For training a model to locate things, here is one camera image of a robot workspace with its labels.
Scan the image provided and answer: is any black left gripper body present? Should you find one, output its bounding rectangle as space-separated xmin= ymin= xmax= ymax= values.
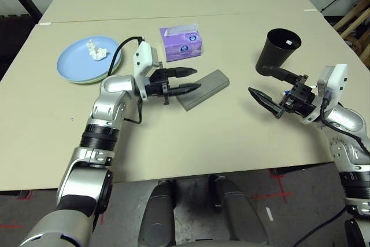
xmin=146 ymin=68 xmax=171 ymax=105

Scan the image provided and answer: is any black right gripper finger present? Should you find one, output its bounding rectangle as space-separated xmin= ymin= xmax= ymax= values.
xmin=248 ymin=87 xmax=286 ymax=118
xmin=261 ymin=65 xmax=309 ymax=84

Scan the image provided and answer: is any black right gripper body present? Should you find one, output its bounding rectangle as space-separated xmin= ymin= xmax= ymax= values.
xmin=280 ymin=82 xmax=316 ymax=115

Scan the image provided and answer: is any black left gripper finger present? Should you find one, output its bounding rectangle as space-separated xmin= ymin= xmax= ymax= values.
xmin=169 ymin=83 xmax=202 ymax=96
xmin=167 ymin=67 xmax=198 ymax=79

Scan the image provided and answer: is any grey glasses case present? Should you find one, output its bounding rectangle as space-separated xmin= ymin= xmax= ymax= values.
xmin=175 ymin=69 xmax=231 ymax=112

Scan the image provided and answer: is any white tissue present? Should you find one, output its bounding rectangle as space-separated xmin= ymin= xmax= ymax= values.
xmin=86 ymin=39 xmax=108 ymax=61

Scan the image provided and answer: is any blue plastic plate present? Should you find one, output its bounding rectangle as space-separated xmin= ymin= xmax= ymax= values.
xmin=56 ymin=36 xmax=122 ymax=83

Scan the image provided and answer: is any black plastic cup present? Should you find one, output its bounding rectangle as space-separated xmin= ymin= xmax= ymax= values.
xmin=256 ymin=28 xmax=303 ymax=74

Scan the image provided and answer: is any purple tissue pack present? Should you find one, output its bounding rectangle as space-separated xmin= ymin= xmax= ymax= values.
xmin=159 ymin=23 xmax=203 ymax=62

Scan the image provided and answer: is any green plastic plate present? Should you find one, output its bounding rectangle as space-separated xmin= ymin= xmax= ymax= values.
xmin=69 ymin=53 xmax=125 ymax=86

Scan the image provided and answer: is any grey robot right leg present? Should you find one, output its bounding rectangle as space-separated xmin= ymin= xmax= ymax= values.
xmin=208 ymin=174 xmax=269 ymax=247

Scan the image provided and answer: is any grey robot leg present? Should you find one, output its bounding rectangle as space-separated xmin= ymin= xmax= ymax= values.
xmin=208 ymin=174 xmax=269 ymax=247
xmin=139 ymin=180 xmax=177 ymax=247

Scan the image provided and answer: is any grey robot left leg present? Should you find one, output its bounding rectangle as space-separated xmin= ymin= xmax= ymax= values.
xmin=139 ymin=180 xmax=177 ymax=247

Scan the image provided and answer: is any black foam floor mat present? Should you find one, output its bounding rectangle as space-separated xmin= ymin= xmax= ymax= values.
xmin=0 ymin=14 xmax=37 ymax=82

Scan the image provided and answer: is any black right camera cable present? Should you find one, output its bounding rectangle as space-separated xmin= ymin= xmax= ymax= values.
xmin=319 ymin=92 xmax=370 ymax=155

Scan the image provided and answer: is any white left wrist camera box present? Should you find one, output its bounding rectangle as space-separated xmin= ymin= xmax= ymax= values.
xmin=132 ymin=41 xmax=160 ymax=102

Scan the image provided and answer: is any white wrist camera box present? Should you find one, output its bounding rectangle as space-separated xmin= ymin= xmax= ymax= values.
xmin=132 ymin=41 xmax=160 ymax=102
xmin=316 ymin=64 xmax=349 ymax=106

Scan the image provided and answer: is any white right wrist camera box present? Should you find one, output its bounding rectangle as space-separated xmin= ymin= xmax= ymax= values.
xmin=316 ymin=64 xmax=349 ymax=106

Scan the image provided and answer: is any wooden chair frame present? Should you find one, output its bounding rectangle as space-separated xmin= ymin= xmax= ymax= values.
xmin=332 ymin=0 xmax=370 ymax=54

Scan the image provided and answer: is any thin black hanging cable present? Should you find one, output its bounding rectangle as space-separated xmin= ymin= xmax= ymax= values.
xmin=294 ymin=206 xmax=347 ymax=247

